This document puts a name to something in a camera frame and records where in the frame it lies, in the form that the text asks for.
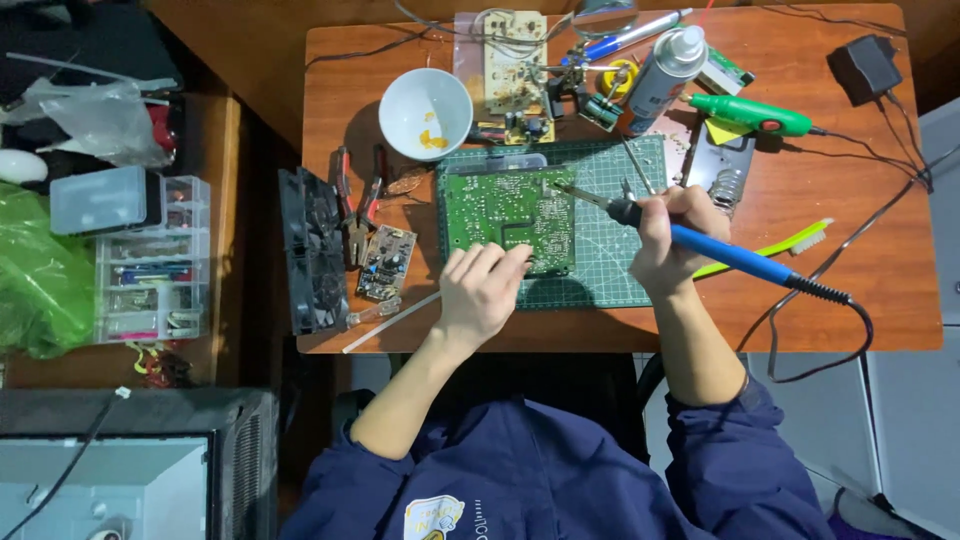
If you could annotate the person's left hand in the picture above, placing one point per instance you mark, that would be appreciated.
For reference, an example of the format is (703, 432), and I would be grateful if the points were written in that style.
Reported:
(480, 296)

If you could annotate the person's right hand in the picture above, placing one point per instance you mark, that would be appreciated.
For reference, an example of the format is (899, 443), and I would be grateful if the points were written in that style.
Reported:
(671, 236)

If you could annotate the person's left fingers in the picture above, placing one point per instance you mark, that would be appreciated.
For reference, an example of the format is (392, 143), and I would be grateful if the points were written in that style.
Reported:
(499, 259)

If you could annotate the person's right fingers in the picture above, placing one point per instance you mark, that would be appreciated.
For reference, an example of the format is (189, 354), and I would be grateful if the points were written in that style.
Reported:
(667, 221)

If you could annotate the large green circuit board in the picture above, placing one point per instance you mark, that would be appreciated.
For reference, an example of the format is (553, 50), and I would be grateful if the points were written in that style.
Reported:
(506, 217)

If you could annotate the green cutting mat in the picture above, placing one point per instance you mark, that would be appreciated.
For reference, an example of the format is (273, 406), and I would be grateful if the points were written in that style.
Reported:
(607, 232)

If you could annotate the metal tweezers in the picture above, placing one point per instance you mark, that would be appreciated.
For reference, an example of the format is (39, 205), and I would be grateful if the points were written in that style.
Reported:
(637, 163)

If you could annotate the soldering iron stand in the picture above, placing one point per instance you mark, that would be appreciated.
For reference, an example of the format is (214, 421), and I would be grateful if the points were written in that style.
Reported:
(720, 169)

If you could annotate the clear plastic box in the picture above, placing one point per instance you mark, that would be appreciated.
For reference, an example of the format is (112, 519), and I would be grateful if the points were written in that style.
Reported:
(499, 160)

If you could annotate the small green circuit board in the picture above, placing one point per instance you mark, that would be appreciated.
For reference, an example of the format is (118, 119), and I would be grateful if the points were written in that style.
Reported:
(386, 261)

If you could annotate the small yellow circuit board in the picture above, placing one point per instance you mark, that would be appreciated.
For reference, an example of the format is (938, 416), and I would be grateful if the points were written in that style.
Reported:
(521, 127)

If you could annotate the green rotary tool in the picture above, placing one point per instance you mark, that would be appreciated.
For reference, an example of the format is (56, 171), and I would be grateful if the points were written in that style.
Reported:
(750, 114)

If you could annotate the white spray can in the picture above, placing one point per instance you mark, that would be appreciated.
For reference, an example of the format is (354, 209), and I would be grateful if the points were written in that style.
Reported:
(664, 79)

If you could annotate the yellow solder wick reel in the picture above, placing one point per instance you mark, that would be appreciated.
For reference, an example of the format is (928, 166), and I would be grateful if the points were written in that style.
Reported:
(616, 75)

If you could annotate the green white box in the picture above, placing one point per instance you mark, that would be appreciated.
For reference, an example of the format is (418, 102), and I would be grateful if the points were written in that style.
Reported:
(724, 71)

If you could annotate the white bowl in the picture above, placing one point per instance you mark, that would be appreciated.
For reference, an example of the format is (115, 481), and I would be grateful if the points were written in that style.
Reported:
(425, 114)

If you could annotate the helping hands magnifier stand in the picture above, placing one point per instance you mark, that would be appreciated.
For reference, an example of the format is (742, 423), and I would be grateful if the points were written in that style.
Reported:
(592, 71)

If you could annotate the black cooling fan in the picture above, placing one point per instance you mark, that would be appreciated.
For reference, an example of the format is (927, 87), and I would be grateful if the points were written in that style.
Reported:
(313, 251)

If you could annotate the beige circuit board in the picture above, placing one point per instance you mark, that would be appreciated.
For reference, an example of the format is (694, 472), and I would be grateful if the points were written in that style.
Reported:
(514, 64)

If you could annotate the navy blue jacket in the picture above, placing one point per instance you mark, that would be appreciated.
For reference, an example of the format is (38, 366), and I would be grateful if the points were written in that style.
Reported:
(562, 472)

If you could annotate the black power adapter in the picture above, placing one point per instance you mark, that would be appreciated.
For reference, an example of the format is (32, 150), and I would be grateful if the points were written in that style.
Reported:
(866, 69)

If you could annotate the clear plastic drawer organizer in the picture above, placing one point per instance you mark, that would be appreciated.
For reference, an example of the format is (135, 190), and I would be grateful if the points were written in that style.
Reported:
(154, 259)

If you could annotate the wooden side cabinet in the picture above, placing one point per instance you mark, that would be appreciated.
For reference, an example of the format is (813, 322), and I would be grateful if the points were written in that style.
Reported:
(120, 225)

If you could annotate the clear plastic storage case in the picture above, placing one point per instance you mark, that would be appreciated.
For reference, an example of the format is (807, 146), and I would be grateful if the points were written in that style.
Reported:
(101, 201)

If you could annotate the clear plastic bag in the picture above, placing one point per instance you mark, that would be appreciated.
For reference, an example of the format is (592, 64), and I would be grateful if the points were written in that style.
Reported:
(105, 120)

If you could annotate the black monitor casing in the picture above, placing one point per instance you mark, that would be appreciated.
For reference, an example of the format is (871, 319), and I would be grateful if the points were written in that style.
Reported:
(135, 465)

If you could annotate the green plastic bag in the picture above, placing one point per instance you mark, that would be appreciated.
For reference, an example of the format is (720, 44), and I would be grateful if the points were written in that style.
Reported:
(41, 274)

